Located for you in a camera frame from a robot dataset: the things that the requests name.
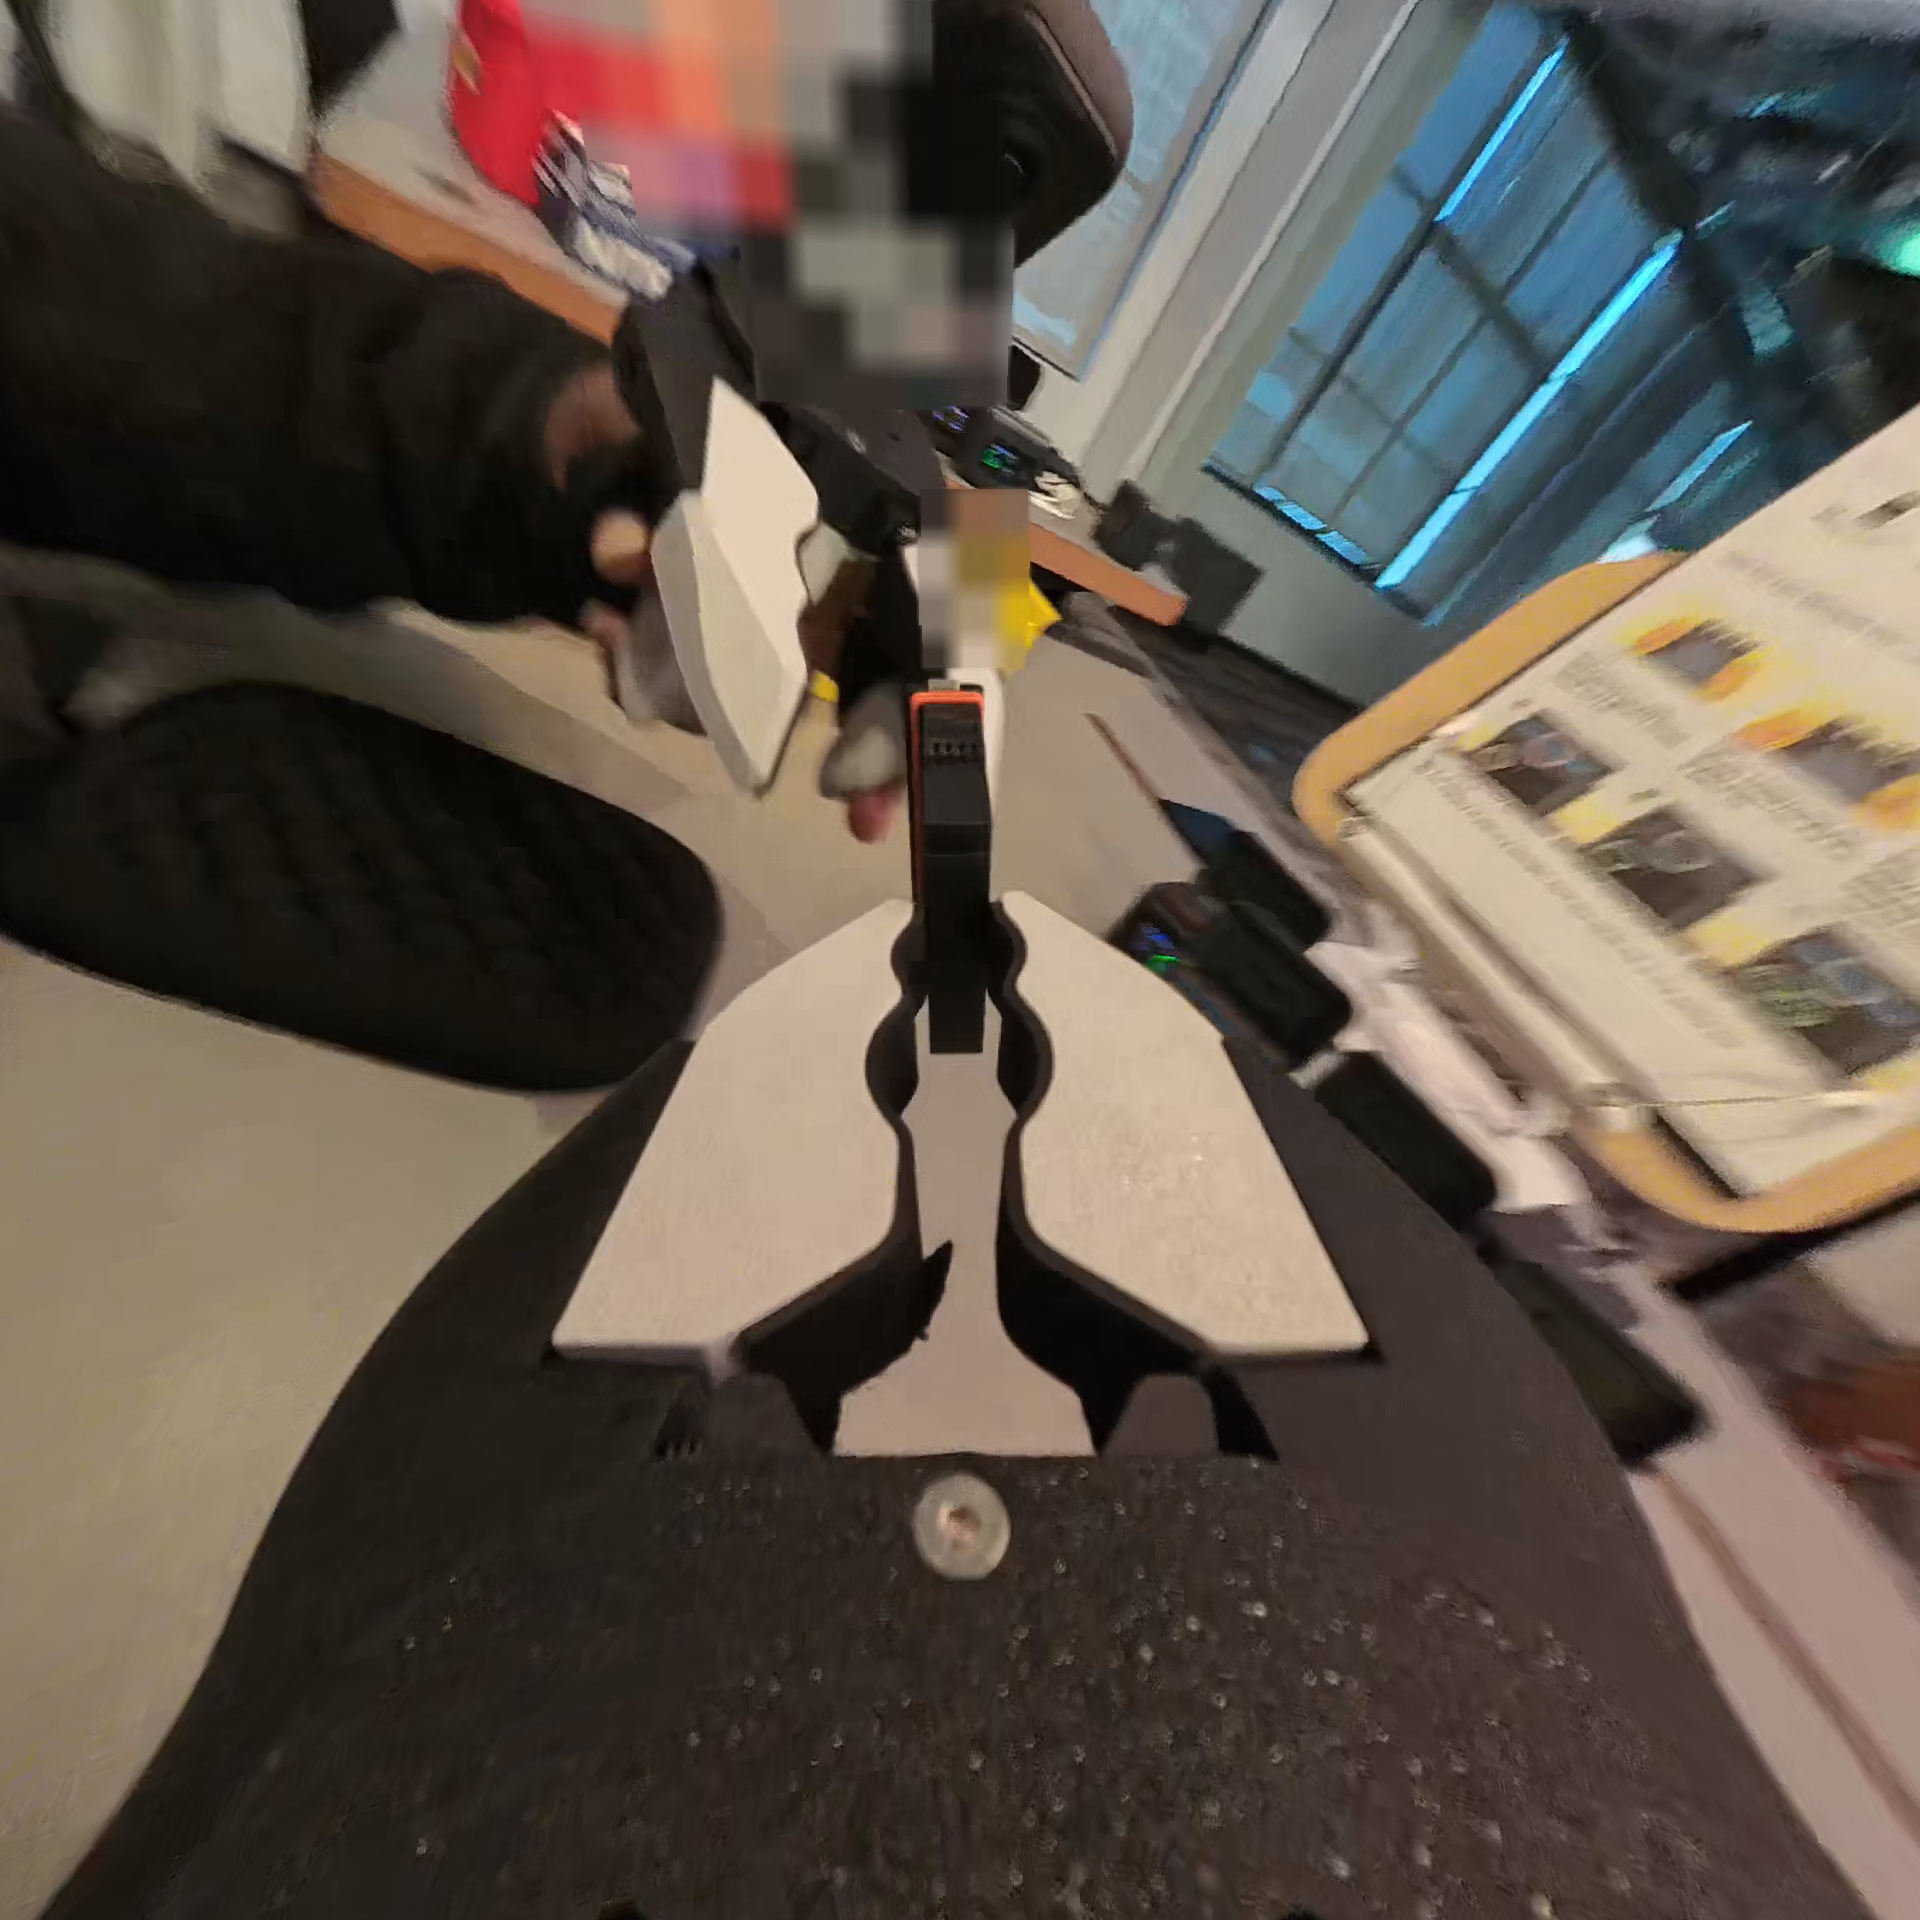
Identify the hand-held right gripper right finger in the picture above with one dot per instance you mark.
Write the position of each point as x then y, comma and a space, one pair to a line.
1170, 1201

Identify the black honeycomb cushion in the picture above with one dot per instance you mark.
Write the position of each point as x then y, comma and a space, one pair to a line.
299, 886

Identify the printed instruction sheet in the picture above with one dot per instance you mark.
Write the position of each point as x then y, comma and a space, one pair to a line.
1695, 840

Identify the large window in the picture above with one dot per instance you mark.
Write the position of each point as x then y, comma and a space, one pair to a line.
1470, 300

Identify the person's left forearm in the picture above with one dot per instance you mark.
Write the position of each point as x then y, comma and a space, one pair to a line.
224, 375

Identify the black battery orange trim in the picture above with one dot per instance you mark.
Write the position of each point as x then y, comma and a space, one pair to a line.
953, 809

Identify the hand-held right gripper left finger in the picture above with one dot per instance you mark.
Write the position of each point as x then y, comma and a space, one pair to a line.
750, 1185

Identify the black office chair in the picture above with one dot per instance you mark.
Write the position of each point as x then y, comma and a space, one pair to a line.
1072, 106

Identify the wooden desk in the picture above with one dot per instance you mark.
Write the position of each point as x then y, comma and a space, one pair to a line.
451, 241
1110, 578

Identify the red plastic bin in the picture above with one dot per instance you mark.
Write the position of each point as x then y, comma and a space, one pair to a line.
488, 106

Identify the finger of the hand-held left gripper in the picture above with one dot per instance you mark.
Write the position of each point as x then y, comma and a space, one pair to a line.
750, 569

